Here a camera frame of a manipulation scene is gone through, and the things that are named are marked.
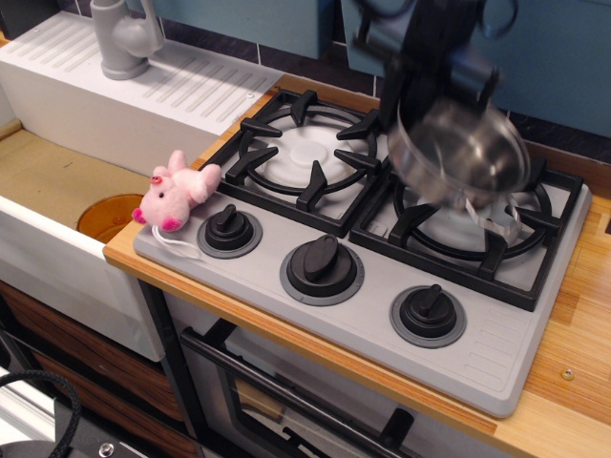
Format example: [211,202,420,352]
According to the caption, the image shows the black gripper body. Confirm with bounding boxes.
[351,18,506,113]

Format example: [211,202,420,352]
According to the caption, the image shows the orange plastic bowl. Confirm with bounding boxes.
[76,194,143,243]

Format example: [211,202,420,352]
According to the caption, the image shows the black stove knob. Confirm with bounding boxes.
[280,234,365,307]
[390,284,467,349]
[197,204,263,260]

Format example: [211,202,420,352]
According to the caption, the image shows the grey toy faucet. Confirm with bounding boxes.
[90,0,164,80]

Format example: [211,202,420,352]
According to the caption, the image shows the white toy sink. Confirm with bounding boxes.
[1,12,281,362]

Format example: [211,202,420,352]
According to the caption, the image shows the black left stove knob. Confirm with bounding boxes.
[197,204,263,260]

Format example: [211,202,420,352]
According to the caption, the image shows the black left burner grate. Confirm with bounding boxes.
[209,90,390,238]

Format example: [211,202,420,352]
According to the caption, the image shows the black braided cable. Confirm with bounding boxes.
[0,369,82,458]

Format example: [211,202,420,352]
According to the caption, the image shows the stainless steel pan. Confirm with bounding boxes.
[388,97,531,241]

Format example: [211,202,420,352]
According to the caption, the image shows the grey toy stove top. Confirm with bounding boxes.
[132,88,594,420]

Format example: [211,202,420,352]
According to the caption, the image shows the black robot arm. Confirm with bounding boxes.
[352,1,519,132]

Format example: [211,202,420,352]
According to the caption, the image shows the black burner grate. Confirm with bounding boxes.
[209,90,390,238]
[349,133,590,312]

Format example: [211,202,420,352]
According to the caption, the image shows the pink stuffed pig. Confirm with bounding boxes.
[132,150,221,232]

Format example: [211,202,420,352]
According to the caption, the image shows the oven door with black handle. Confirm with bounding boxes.
[179,318,459,458]

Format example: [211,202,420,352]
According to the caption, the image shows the wooden drawer fronts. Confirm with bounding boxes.
[1,283,201,457]

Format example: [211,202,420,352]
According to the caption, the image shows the black right stove knob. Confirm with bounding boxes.
[390,284,467,349]

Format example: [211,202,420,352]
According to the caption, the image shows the black right burner grate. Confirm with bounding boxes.
[349,133,590,312]

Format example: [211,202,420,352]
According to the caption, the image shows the black middle stove knob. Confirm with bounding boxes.
[280,234,365,307]

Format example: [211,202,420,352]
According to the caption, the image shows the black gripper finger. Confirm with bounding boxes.
[379,56,420,134]

